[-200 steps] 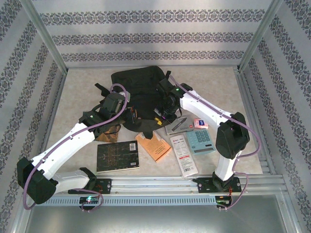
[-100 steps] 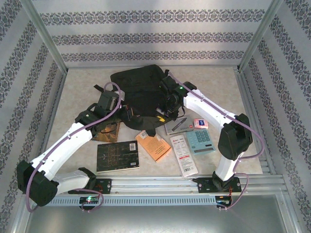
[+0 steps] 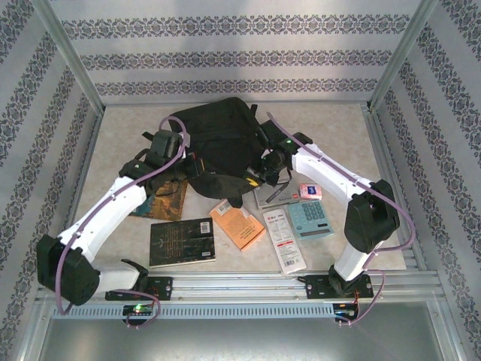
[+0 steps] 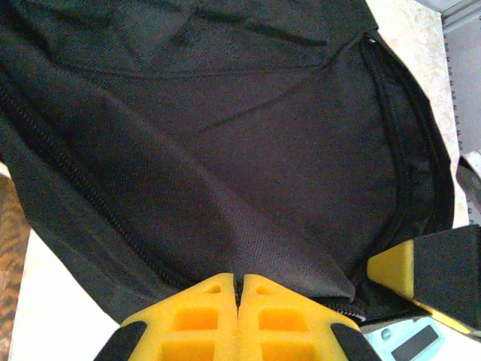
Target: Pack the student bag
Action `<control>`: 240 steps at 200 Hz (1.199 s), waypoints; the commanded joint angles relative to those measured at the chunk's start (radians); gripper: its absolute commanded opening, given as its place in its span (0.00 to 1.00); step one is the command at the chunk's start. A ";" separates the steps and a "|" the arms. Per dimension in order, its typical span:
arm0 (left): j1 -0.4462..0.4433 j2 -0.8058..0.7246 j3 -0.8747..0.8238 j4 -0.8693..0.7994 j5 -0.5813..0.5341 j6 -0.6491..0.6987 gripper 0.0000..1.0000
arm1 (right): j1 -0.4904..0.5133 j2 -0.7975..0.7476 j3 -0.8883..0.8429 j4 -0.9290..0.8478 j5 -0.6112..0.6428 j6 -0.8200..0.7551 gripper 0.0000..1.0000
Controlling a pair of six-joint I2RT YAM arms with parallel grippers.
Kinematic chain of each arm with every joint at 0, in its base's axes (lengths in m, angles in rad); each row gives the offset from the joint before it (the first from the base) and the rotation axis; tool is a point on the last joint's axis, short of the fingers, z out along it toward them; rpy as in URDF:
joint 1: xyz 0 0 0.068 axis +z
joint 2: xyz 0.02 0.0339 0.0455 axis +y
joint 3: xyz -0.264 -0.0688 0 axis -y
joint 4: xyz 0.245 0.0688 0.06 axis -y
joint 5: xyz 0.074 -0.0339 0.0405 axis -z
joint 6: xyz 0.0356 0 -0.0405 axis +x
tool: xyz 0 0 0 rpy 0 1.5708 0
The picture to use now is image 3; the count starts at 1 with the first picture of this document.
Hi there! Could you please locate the slotted grey cable duct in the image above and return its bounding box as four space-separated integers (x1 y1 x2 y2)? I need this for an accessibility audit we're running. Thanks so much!
48 302 337 320

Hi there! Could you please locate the grey pen box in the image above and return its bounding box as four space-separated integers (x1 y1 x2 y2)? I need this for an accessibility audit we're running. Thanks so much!
254 180 301 211

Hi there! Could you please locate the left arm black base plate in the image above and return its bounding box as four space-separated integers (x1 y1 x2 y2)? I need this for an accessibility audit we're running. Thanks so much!
104 276 174 302

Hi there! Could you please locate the orange cover paperback book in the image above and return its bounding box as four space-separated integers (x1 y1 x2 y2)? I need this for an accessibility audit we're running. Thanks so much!
209 198 268 253

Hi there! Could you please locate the brown gold cover book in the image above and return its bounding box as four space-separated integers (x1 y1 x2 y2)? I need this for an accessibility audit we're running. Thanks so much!
131 180 189 222

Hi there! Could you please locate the black cover book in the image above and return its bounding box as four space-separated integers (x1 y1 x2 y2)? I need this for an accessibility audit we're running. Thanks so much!
149 217 217 268

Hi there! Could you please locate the black backpack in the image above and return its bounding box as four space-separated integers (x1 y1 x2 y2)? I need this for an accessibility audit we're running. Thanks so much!
135 96 292 210

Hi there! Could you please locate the grey metal sheet panel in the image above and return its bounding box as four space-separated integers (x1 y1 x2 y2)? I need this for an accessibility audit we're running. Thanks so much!
37 319 461 361

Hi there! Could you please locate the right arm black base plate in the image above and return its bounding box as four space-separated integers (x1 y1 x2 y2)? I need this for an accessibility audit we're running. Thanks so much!
304 274 375 301

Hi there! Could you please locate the aluminium frame post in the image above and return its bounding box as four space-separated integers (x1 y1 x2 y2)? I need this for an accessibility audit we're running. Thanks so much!
30 0 105 114
368 0 440 112

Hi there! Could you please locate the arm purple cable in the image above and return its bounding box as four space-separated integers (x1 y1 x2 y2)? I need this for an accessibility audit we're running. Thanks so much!
55 115 191 330
266 111 416 328

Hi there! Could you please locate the pink tissue pack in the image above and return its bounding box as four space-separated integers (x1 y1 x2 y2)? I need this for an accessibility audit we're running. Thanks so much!
298 183 324 200

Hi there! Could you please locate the light blue calculator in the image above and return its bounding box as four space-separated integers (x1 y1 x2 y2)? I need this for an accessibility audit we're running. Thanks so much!
287 200 335 241

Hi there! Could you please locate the white plastic stationery packet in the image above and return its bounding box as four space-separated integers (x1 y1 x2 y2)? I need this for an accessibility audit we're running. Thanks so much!
262 208 307 278

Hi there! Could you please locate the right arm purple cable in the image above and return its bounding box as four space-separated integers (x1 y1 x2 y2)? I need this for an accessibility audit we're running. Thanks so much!
266 111 416 328

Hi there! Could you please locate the aluminium mounting rail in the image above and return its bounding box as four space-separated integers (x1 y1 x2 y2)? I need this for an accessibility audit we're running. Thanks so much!
37 272 440 302

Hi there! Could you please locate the aluminium side rail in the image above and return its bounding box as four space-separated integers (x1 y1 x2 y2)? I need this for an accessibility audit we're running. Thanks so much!
50 107 105 275
361 104 429 272

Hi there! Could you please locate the aluminium back rail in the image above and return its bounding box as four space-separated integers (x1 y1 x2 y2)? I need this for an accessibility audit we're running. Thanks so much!
101 99 373 109

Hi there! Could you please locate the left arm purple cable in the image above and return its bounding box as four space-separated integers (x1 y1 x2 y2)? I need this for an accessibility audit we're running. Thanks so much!
55 115 191 330

